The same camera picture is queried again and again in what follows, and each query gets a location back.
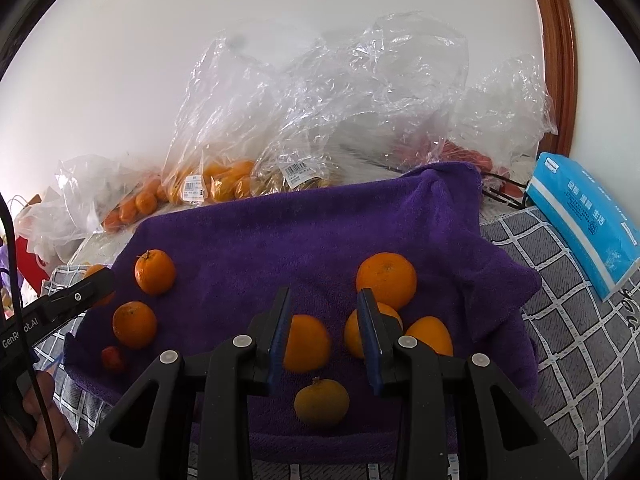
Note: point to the brown wooden door frame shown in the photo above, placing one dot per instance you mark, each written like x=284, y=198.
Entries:
x=552, y=35

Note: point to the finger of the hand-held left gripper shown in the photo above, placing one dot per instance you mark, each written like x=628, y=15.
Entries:
x=75, y=295

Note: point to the pile of small bagged mandarins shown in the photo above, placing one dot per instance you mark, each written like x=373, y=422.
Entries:
x=135, y=205

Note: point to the pile of bagged oranges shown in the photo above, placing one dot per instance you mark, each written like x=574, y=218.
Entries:
x=225, y=180

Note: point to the large orange mandarin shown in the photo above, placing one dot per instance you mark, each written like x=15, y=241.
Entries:
x=386, y=280

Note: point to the crumpled translucent plastic bag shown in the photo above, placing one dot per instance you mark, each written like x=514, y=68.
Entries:
x=85, y=180

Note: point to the clear plastic bag white label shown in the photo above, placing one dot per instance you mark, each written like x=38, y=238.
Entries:
x=215, y=110

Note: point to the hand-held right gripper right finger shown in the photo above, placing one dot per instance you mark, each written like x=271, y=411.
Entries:
x=370, y=340

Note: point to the purple towel covered tray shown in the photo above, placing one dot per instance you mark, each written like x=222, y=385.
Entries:
x=280, y=240

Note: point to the grey checked star blanket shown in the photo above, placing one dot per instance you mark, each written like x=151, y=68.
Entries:
x=575, y=360

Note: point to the yellow-green mandarin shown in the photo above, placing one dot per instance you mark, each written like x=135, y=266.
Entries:
x=321, y=402

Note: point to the small red tomato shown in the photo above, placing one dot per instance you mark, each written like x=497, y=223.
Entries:
x=113, y=358

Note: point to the large clear plastic bag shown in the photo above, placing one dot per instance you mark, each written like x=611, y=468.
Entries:
x=350, y=110

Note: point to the blue tissue pack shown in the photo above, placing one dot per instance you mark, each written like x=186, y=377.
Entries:
x=585, y=220

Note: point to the person's left hand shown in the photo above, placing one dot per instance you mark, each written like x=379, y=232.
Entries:
x=55, y=430

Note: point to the red paper bag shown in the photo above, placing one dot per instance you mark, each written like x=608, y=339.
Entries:
x=32, y=265

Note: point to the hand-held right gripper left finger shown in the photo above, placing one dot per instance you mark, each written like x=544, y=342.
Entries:
x=280, y=340

